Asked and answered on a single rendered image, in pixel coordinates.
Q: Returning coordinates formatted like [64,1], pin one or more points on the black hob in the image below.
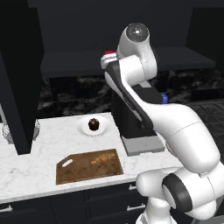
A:
[210,116]

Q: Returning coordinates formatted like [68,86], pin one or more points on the black drawer front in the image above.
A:
[108,212]
[110,191]

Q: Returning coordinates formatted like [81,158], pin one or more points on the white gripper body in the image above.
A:
[108,61]

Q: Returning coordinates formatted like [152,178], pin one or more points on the black coffee machine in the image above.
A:
[128,125]

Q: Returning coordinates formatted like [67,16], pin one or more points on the chocolate cupcake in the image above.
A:
[93,124]

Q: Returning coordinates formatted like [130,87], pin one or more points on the red jam jar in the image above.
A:
[110,53]

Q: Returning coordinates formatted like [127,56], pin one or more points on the wooden cutting board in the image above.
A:
[87,167]

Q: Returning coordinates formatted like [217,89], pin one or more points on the black base cupboard door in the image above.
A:
[26,212]
[70,207]

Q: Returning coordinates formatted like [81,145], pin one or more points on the white plate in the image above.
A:
[84,128]

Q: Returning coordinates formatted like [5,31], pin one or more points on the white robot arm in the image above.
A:
[186,137]

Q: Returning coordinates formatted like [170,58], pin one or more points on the black open wall cupboard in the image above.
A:
[75,35]

